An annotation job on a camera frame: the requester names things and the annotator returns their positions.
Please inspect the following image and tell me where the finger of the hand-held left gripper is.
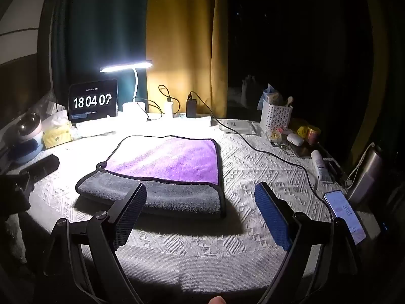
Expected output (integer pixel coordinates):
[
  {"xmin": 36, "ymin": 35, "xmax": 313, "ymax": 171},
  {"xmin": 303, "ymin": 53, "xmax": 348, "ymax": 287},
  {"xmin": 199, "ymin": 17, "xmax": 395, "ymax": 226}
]
[{"xmin": 19, "ymin": 154, "xmax": 60, "ymax": 182}]

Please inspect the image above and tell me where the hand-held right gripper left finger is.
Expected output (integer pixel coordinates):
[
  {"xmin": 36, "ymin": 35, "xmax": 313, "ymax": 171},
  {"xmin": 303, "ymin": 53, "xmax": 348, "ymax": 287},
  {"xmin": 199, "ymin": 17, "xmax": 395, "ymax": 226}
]
[{"xmin": 43, "ymin": 182, "xmax": 148, "ymax": 304}]

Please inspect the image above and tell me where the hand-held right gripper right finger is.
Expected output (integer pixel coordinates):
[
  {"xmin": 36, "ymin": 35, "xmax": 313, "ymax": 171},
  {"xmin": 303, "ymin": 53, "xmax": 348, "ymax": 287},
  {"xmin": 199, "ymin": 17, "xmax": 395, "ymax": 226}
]
[{"xmin": 254, "ymin": 182, "xmax": 364, "ymax": 304}]

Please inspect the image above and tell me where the purple and grey towel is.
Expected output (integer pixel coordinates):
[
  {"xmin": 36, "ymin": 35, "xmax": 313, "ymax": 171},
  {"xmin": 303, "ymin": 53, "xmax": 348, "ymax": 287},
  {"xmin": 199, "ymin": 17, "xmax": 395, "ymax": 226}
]
[{"xmin": 75, "ymin": 135, "xmax": 227, "ymax": 220}]

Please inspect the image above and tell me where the yellow tissue pack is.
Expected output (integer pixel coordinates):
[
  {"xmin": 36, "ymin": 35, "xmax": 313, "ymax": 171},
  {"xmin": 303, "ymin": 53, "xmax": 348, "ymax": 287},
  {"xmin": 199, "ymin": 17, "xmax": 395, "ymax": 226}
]
[{"xmin": 42, "ymin": 123, "xmax": 74, "ymax": 149}]

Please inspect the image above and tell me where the clear plastic bag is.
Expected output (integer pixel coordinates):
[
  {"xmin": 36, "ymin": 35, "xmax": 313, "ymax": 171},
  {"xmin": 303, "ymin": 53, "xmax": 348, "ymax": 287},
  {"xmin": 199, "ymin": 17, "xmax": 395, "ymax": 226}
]
[{"xmin": 31, "ymin": 91, "xmax": 69, "ymax": 125}]

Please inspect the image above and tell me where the white wipes pack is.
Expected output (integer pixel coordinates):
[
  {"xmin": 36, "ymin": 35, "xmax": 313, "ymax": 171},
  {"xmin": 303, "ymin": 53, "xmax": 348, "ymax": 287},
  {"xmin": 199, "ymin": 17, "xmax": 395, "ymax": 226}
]
[{"xmin": 73, "ymin": 120, "xmax": 118, "ymax": 139}]

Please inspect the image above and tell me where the white tube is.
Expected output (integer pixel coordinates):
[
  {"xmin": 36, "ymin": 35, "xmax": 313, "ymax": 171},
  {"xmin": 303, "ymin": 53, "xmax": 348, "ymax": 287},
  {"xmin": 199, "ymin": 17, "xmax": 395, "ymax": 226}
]
[{"xmin": 310, "ymin": 149, "xmax": 327, "ymax": 182}]

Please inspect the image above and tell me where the smartphone with lit screen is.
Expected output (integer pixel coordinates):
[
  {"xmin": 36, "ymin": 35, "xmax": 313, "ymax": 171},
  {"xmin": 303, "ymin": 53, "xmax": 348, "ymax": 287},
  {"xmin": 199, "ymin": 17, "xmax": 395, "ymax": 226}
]
[{"xmin": 323, "ymin": 189, "xmax": 368, "ymax": 246}]

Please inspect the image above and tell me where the white textured tablecloth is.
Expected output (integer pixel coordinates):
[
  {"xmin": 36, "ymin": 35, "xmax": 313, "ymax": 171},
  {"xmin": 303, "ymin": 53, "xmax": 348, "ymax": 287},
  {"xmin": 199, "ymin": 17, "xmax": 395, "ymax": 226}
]
[{"xmin": 6, "ymin": 118, "xmax": 382, "ymax": 304}]

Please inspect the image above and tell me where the tablet with clock display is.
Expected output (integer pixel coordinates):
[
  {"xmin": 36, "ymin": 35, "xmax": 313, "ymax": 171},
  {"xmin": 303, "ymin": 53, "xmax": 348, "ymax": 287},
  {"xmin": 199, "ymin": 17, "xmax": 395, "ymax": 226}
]
[{"xmin": 68, "ymin": 79, "xmax": 119, "ymax": 122}]

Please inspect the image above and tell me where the white earbuds case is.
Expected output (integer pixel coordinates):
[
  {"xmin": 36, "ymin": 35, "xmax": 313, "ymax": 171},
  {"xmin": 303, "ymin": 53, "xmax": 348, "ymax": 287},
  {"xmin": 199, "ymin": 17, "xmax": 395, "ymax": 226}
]
[{"xmin": 286, "ymin": 132, "xmax": 305, "ymax": 147}]

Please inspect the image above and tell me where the white paper pack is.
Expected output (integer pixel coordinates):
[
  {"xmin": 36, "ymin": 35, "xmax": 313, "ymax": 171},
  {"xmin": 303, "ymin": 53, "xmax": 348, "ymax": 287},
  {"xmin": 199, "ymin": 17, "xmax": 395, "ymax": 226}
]
[{"xmin": 219, "ymin": 120, "xmax": 261, "ymax": 134}]

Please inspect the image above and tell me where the white perforated basket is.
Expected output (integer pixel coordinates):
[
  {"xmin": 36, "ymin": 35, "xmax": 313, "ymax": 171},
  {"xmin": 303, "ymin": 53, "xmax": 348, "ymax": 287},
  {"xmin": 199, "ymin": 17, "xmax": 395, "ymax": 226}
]
[{"xmin": 260, "ymin": 99, "xmax": 294, "ymax": 134}]

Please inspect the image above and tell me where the steel thermos bottle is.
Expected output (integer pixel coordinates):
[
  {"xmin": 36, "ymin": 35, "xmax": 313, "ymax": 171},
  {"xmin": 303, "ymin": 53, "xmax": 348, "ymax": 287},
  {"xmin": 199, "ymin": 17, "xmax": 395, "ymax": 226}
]
[{"xmin": 346, "ymin": 143, "xmax": 384, "ymax": 207}]

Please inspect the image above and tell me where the white power strip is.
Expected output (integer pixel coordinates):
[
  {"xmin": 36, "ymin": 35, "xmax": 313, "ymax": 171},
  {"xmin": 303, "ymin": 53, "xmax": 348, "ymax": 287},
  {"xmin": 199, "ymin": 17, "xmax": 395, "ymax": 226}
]
[{"xmin": 146, "ymin": 112, "xmax": 213, "ymax": 128}]

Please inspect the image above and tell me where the black plug charger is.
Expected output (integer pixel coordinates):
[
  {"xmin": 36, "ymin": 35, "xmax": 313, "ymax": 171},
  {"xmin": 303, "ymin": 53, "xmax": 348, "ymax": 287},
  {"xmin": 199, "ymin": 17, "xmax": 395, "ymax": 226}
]
[{"xmin": 186, "ymin": 93, "xmax": 197, "ymax": 119}]

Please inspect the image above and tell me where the blue and white packet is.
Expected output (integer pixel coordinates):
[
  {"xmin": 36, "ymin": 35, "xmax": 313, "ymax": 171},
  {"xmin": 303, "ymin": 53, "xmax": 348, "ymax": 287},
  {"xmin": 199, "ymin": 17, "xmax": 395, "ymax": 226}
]
[{"xmin": 262, "ymin": 83, "xmax": 283, "ymax": 103}]

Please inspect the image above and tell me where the white desk lamp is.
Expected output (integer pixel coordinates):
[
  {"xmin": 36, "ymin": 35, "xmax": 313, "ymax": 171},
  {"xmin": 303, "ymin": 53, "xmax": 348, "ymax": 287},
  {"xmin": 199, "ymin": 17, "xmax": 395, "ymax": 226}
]
[{"xmin": 99, "ymin": 59, "xmax": 154, "ymax": 118}]

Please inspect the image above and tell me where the dark green curtain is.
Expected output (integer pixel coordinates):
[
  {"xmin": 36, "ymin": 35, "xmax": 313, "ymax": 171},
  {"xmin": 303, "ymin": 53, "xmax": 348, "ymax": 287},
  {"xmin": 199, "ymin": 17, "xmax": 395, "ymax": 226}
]
[{"xmin": 51, "ymin": 0, "xmax": 153, "ymax": 115}]

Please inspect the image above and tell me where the yellow curtain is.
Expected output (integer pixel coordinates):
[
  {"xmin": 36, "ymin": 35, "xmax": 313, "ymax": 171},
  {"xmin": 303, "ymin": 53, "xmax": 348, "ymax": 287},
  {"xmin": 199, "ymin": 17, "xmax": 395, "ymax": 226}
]
[{"xmin": 145, "ymin": 0, "xmax": 229, "ymax": 118}]

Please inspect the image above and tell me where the long black cable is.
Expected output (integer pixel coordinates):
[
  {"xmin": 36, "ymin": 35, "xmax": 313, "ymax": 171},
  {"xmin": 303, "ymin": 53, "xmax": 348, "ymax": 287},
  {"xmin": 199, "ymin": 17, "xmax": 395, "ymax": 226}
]
[{"xmin": 189, "ymin": 91, "xmax": 333, "ymax": 220}]

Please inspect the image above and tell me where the white cable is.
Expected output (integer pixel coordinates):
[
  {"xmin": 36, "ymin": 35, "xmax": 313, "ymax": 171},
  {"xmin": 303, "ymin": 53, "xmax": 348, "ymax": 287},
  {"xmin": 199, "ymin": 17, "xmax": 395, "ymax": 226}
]
[{"xmin": 344, "ymin": 148, "xmax": 371, "ymax": 188}]

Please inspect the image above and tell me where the black looped cable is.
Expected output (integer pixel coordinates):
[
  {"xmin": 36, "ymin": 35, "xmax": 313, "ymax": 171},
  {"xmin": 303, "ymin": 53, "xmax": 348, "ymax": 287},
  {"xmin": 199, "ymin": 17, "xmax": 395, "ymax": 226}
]
[{"xmin": 132, "ymin": 84, "xmax": 174, "ymax": 121}]

